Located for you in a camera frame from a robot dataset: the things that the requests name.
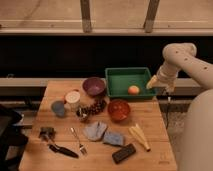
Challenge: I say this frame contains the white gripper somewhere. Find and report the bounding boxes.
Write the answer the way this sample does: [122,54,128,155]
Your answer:
[146,65,178,93]

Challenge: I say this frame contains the dark grape bunch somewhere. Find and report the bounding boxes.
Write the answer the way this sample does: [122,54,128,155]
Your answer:
[81,99,107,115]

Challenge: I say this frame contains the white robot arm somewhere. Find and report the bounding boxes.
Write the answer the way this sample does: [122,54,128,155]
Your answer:
[146,43,213,171]

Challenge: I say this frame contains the small metal cup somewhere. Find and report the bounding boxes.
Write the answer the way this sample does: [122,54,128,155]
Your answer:
[76,108,89,122]

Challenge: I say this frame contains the white paper cup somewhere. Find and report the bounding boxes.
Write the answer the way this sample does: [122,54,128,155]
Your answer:
[65,91,80,111]

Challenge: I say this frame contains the blue grey small cup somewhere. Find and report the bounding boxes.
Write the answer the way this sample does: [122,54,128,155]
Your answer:
[51,101,65,117]

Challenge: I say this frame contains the orange peach fruit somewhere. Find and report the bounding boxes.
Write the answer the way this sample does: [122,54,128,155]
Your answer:
[128,85,140,95]

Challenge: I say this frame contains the green plastic bin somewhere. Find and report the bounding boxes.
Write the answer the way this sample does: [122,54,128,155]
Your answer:
[105,67,157,100]

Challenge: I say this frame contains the red-orange bowl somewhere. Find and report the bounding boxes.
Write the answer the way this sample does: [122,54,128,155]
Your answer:
[107,99,131,122]

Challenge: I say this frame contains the yellow banana toy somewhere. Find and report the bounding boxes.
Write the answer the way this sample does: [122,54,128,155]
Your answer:
[129,124,151,152]

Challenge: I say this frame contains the purple bowl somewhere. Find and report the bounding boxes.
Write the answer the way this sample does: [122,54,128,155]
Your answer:
[82,77,106,96]

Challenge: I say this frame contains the blue sponge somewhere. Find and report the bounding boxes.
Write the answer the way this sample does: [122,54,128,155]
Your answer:
[103,131,124,146]

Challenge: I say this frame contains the grey blue cloth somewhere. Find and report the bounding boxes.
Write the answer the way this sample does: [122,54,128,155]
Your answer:
[83,121,107,141]

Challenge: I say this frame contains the black rectangular block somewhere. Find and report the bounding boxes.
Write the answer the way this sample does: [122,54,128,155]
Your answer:
[112,144,136,164]

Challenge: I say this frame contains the silver fork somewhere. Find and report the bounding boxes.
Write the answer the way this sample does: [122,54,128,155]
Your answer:
[70,127,87,155]

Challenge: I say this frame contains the grey metal clip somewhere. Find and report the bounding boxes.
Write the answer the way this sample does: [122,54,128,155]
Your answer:
[39,127,55,141]

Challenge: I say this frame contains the black chair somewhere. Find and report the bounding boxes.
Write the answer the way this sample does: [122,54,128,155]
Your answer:
[0,104,28,171]

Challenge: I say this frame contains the black handled knife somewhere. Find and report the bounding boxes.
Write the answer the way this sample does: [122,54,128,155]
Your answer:
[48,144,79,158]

